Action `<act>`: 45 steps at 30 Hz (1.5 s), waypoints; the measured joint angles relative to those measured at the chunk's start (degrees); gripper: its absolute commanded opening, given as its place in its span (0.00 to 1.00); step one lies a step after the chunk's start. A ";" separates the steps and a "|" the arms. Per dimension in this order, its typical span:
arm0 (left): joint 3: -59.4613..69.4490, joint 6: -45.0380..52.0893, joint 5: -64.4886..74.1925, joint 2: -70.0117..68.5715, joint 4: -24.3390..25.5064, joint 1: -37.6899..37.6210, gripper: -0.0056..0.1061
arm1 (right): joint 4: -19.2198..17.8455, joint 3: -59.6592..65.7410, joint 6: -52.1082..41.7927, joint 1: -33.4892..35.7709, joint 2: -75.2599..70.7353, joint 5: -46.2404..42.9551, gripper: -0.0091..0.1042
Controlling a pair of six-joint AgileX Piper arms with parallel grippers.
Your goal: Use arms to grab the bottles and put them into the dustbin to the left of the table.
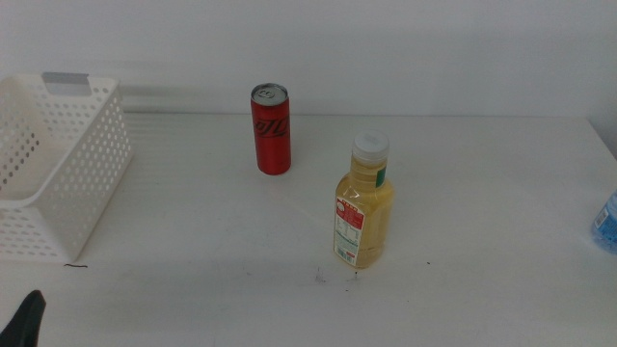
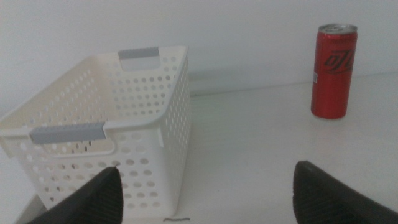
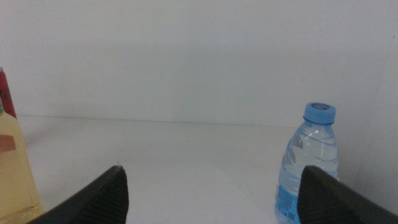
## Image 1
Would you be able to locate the red cola can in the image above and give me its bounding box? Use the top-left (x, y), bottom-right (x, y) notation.
top-left (250, 82), bottom-right (292, 176)

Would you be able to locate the yellow juice bottle white cap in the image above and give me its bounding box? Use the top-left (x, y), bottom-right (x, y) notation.
top-left (333, 128), bottom-right (396, 270)

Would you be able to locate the clear water bottle blue cap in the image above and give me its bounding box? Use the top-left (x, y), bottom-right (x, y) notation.
top-left (590, 191), bottom-right (617, 255)

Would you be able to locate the white perforated plastic basket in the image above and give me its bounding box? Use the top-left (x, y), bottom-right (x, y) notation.
top-left (0, 71), bottom-right (135, 264)

